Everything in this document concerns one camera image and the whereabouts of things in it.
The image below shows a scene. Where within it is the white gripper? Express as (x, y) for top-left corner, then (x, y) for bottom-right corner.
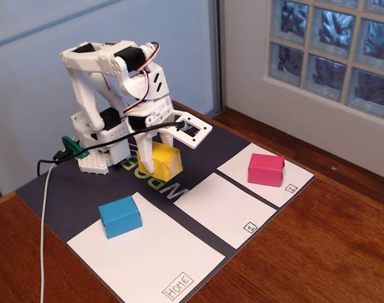
(127, 97), (177, 174)

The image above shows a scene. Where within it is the yellow paper box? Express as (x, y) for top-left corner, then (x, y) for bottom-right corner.
(136, 141), (183, 182)

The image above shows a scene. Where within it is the blue paper box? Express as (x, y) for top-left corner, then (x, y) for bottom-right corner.
(98, 195), (144, 240)

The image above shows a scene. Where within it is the white zone two sheet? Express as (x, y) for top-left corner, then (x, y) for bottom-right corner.
(216, 142), (315, 208)

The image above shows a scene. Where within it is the white zone one sheet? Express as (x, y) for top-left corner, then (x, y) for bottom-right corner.
(173, 172), (277, 250)

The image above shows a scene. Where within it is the white home zone sheet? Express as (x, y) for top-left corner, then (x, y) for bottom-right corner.
(66, 191), (226, 303)

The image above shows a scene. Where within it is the pink paper box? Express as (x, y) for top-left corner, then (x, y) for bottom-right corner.
(247, 153), (286, 188)

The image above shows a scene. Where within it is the green clamp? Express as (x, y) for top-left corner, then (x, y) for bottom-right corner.
(61, 135), (90, 160)

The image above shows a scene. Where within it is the dark grey printed mat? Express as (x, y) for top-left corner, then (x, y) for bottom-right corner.
(15, 100), (315, 303)

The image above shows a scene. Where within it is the glass block window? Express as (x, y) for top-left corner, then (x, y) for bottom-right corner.
(262, 0), (384, 124)

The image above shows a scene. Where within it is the black camera cable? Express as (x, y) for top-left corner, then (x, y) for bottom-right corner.
(36, 121), (186, 177)

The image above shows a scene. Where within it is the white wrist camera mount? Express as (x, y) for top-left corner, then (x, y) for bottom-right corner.
(166, 110), (213, 150)

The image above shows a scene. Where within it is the red black white servo cable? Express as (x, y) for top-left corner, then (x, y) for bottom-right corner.
(124, 40), (160, 114)

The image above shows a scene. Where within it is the grey metal door post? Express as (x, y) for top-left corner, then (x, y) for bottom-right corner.
(209, 0), (227, 117)

